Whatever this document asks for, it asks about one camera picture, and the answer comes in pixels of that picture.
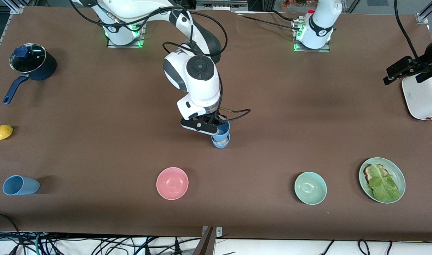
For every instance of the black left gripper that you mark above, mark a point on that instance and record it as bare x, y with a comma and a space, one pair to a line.
427, 60

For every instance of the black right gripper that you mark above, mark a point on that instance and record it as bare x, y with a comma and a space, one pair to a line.
214, 118

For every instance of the blue plastic cup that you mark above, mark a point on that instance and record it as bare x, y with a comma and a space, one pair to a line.
30, 186
221, 136

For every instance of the blue cup with tissue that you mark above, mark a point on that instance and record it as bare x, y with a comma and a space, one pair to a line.
221, 146

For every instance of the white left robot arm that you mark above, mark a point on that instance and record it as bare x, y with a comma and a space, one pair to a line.
322, 21

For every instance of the white toaster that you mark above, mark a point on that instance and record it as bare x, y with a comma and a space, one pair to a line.
421, 102

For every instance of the pink bowl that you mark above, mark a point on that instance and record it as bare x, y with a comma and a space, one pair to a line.
172, 183

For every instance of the mint green plate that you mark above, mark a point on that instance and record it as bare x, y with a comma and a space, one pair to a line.
396, 173

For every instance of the toasted bread slice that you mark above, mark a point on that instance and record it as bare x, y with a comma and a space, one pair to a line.
368, 173

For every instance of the mint green bowl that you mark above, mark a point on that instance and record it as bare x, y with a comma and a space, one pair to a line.
310, 187

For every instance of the green lettuce leaf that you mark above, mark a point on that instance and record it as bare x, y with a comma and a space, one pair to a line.
382, 184

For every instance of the grey metal box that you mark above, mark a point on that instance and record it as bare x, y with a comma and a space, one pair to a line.
221, 5

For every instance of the brown table cover cloth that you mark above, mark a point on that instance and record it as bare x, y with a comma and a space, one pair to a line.
95, 106

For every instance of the orange toy pile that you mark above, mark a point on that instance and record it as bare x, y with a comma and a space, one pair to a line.
290, 4

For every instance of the black power plug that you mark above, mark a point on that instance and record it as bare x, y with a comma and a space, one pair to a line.
177, 249

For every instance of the dark blue saucepan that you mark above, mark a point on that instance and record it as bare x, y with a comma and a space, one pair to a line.
47, 69

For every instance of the glass lid blue knob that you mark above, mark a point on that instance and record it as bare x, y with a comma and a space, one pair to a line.
35, 62

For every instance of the yellow lemon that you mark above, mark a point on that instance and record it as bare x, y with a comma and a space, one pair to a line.
1, 132

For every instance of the silver aluminium frame rail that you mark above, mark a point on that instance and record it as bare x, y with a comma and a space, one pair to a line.
17, 10
422, 17

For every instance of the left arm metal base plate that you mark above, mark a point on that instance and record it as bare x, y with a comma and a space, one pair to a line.
325, 49

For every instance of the silver corner bracket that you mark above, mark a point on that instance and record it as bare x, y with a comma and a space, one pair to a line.
219, 232

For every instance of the dark metal post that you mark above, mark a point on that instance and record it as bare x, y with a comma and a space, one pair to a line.
206, 246

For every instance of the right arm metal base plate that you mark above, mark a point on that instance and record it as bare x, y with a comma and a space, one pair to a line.
113, 45

